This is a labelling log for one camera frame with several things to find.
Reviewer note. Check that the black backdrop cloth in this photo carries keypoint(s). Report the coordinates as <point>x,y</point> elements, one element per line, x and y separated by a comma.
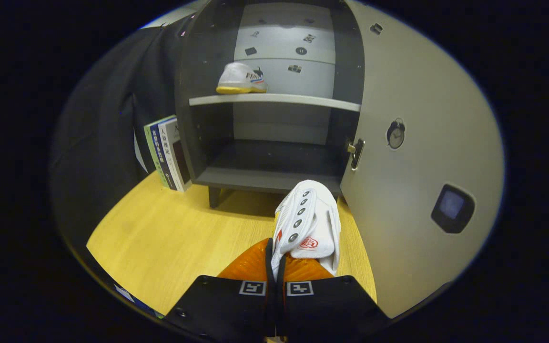
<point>103,119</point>

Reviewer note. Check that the green spine book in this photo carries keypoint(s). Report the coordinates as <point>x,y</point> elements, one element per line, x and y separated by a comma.
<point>153,147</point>

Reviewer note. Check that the white shoe with yellow sole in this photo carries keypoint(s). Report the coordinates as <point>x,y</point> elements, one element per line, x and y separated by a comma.
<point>236,76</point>

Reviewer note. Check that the white shoe with red logo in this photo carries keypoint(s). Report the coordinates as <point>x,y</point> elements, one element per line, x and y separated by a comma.
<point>312,214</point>

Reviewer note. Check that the beige shoe cabinet door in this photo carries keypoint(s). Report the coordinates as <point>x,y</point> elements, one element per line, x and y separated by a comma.
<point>422,143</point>

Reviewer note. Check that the white cabinet shelf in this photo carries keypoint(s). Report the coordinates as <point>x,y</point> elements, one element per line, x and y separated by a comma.
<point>279,99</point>

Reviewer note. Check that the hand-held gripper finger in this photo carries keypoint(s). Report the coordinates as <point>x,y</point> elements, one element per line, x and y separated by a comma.
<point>280,305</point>
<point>269,271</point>

